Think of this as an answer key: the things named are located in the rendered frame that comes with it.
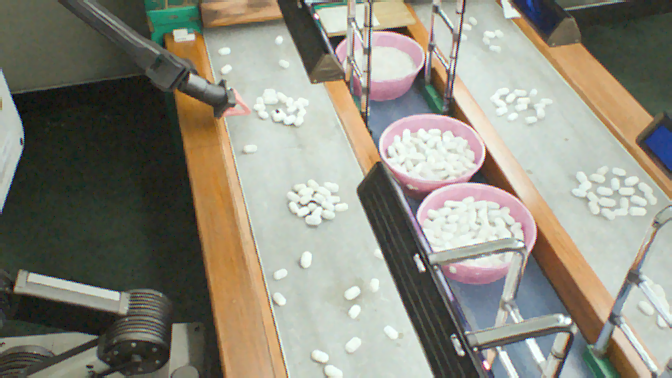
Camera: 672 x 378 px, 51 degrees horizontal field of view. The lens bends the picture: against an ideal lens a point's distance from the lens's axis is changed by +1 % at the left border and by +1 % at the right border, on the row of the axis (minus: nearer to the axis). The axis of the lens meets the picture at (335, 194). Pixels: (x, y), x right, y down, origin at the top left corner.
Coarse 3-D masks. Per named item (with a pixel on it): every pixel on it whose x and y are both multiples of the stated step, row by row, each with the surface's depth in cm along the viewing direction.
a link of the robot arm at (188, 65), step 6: (174, 60) 170; (180, 60) 172; (186, 60) 182; (186, 66) 172; (192, 66) 180; (186, 72) 173; (180, 78) 173; (156, 84) 172; (174, 84) 174; (168, 90) 174
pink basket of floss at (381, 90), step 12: (384, 36) 220; (396, 36) 219; (360, 48) 220; (396, 48) 220; (408, 48) 218; (420, 48) 213; (420, 60) 211; (372, 84) 203; (384, 84) 203; (396, 84) 204; (408, 84) 208; (360, 96) 210; (372, 96) 208; (384, 96) 208; (396, 96) 210
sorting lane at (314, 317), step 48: (240, 48) 218; (288, 48) 218; (240, 96) 200; (288, 96) 200; (240, 144) 185; (288, 144) 185; (336, 144) 185; (336, 192) 171; (288, 240) 160; (336, 240) 160; (288, 288) 150; (336, 288) 150; (384, 288) 150; (288, 336) 141; (336, 336) 141; (384, 336) 141
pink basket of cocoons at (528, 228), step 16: (448, 192) 169; (464, 192) 170; (480, 192) 170; (496, 192) 168; (432, 208) 168; (512, 208) 166; (528, 224) 162; (528, 240) 159; (448, 272) 158; (464, 272) 154; (480, 272) 153; (496, 272) 154
